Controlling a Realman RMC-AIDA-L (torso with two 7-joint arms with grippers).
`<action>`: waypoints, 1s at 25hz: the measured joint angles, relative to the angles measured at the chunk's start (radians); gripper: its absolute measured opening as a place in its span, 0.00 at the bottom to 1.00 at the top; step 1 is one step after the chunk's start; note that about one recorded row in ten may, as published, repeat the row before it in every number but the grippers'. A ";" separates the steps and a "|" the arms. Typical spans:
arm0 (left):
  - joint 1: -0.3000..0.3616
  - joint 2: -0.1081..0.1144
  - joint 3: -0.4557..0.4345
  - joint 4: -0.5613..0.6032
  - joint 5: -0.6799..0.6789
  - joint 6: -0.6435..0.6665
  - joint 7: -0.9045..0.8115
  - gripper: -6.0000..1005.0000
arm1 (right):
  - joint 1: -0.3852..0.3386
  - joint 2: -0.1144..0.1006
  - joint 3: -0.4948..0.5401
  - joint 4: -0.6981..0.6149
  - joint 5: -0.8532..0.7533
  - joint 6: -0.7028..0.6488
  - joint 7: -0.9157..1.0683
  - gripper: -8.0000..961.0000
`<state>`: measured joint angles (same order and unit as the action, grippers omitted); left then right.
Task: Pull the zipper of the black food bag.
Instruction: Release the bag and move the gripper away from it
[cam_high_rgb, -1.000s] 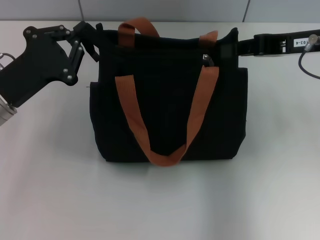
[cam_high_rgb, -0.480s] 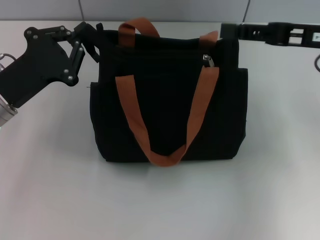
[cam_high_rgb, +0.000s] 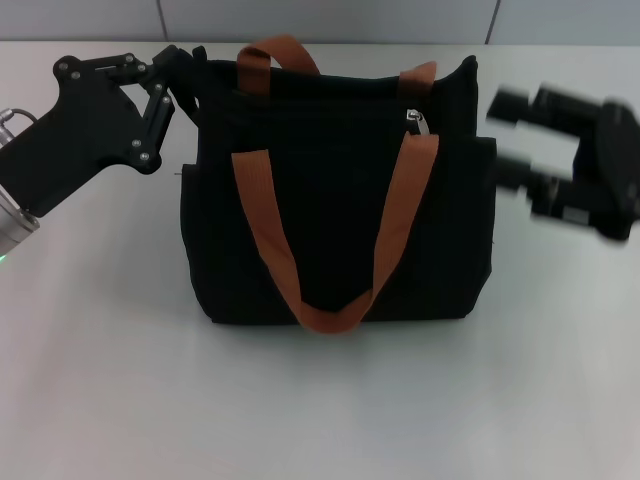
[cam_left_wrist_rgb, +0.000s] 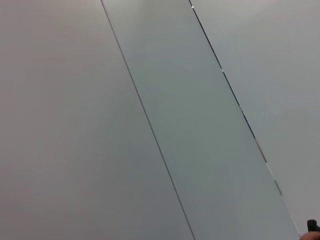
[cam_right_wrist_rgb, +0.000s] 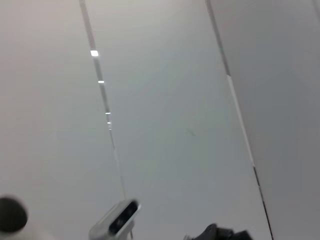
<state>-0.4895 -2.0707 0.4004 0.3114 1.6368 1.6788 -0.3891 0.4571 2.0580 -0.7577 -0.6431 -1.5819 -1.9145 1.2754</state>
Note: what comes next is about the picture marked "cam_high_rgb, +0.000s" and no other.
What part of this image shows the left gripper cable with connector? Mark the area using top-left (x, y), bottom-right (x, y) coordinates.
top-left (0, 106), bottom-right (37, 147)

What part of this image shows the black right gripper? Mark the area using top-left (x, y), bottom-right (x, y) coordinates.
top-left (486, 83), bottom-right (640, 245)

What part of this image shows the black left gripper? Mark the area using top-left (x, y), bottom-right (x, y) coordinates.
top-left (0, 43), bottom-right (200, 218)

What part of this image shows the black bag with brown straps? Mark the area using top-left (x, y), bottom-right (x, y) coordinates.
top-left (177, 33), bottom-right (497, 335)

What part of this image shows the silver zipper pull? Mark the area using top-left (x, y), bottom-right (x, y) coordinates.
top-left (405, 107), bottom-right (434, 137)

